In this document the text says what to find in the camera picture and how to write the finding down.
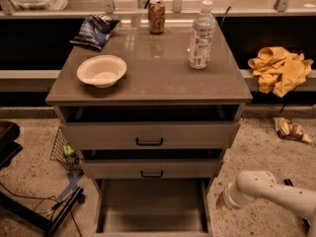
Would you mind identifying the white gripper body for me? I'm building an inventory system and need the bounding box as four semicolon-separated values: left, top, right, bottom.
223;183;254;209

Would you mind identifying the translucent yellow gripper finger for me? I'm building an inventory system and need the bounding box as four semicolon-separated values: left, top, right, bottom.
215;193;227;211

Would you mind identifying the grey bottom drawer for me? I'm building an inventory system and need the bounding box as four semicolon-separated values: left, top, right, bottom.
94;179;212;237

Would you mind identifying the grey drawer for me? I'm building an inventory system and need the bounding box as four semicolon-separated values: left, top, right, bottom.
94;179;212;237
61;121;240;150
81;159;222;179

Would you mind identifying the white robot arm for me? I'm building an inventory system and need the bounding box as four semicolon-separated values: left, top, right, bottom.
215;171;316;237

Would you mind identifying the grey top drawer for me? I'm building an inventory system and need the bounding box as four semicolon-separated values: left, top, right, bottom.
61;121;240;150

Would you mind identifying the grey middle drawer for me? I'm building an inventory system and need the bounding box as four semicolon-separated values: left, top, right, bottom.
81;159;222;179

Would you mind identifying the grey drawer cabinet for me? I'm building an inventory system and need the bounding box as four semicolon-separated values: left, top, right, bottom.
45;13;254;196

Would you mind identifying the black stand leg right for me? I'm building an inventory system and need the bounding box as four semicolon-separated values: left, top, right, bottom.
283;179;293;187

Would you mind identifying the black stand leg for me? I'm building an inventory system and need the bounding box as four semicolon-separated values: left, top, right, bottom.
283;179;293;187
0;188;84;237

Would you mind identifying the crumpled snack wrapper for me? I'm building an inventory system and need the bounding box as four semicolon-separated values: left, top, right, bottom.
274;118;312;143

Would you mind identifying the yellow cloth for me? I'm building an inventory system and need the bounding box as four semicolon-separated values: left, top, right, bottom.
248;46;314;98

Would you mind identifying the blue tape on floor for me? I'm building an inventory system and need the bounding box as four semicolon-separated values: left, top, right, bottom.
57;170;83;201

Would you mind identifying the green object in basket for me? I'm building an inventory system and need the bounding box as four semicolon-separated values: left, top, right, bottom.
63;143;76;164

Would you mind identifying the clear plastic water bottle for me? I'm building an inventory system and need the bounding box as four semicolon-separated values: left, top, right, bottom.
189;0;215;69

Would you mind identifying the black stand leg left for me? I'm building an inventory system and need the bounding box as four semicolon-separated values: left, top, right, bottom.
0;188;84;237

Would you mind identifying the white paper bowl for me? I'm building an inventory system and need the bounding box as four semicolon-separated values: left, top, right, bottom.
77;55;126;88

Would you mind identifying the orange soda can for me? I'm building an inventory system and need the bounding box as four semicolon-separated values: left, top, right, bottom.
148;0;165;34

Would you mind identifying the blue chip bag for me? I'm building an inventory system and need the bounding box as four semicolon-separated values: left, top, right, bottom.
70;14;119;50

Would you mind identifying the black chair base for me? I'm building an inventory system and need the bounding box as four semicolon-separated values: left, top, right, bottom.
0;120;23;169

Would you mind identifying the black floor cable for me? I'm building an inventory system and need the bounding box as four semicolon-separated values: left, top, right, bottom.
0;181;84;237

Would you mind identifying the wire mesh basket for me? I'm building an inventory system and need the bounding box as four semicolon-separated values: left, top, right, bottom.
50;128;80;171

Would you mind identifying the black cable behind cabinet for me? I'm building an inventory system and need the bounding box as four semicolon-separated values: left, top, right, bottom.
219;5;232;28

